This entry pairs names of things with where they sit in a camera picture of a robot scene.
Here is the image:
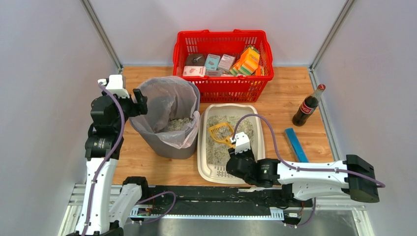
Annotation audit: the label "translucent plastic bin liner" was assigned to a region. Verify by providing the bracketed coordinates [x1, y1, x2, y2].
[129, 75, 201, 150]

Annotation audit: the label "yellow litter scoop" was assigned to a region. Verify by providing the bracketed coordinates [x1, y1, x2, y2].
[208, 122, 235, 148]

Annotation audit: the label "grey mesh trash bin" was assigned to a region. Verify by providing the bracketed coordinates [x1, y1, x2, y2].
[129, 75, 201, 160]

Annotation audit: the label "beige litter box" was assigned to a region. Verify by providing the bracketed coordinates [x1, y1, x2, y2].
[197, 103, 266, 185]

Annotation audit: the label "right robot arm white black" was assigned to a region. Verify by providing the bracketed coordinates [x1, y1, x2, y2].
[226, 148, 381, 203]

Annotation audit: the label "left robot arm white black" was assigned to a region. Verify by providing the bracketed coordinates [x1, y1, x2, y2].
[71, 88, 148, 236]

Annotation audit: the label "cat litter granules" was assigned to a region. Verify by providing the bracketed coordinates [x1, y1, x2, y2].
[206, 116, 254, 166]

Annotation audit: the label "litter clump on scoop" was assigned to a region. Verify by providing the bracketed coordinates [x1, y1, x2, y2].
[216, 126, 232, 139]

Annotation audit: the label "litter clumps in bin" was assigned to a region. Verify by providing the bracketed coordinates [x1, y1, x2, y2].
[166, 118, 193, 132]

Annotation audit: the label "white pink sponge box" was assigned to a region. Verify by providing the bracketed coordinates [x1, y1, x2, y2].
[182, 66, 206, 77]

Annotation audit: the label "blue and tan box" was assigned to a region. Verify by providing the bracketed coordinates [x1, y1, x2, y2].
[284, 128, 309, 163]

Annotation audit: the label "grey sponge label box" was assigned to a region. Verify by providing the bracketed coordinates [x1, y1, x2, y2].
[206, 70, 223, 77]

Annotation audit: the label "teal small box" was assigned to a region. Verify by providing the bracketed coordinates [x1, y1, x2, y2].
[205, 54, 221, 71]

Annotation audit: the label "grey small box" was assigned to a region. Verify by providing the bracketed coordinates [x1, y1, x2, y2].
[217, 54, 236, 72]

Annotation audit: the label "brown round item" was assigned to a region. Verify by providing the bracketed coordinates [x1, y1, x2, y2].
[185, 54, 206, 66]

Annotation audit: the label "cola glass bottle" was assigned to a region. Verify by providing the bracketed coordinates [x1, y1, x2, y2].
[292, 84, 326, 126]

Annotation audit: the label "red shopping basket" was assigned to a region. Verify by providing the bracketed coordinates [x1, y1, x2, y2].
[173, 29, 274, 103]

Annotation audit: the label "orange green sponge pack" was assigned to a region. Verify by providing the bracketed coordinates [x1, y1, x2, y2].
[229, 45, 260, 76]

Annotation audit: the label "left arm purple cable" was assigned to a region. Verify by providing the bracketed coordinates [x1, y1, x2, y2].
[80, 81, 177, 236]

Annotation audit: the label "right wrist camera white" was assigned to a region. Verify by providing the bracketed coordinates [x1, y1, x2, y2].
[230, 132, 251, 154]

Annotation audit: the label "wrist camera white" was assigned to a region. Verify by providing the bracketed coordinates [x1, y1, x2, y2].
[230, 132, 251, 154]
[97, 74, 130, 98]

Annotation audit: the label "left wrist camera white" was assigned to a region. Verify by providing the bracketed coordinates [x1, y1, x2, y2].
[97, 74, 130, 98]

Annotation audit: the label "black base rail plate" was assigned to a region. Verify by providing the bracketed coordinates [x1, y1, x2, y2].
[141, 185, 313, 216]

